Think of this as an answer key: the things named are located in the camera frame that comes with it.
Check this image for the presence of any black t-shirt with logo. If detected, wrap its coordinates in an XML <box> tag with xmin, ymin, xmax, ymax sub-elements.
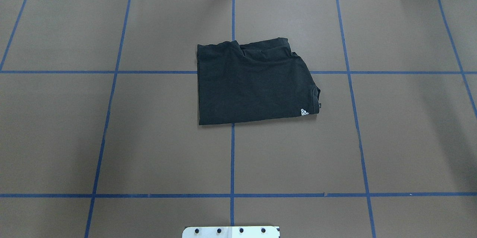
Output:
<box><xmin>196</xmin><ymin>37</ymin><xmax>321</xmax><ymax>126</ymax></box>

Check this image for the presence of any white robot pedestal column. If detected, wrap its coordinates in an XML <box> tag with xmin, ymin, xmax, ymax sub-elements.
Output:
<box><xmin>182</xmin><ymin>226</ymin><xmax>281</xmax><ymax>238</ymax></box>

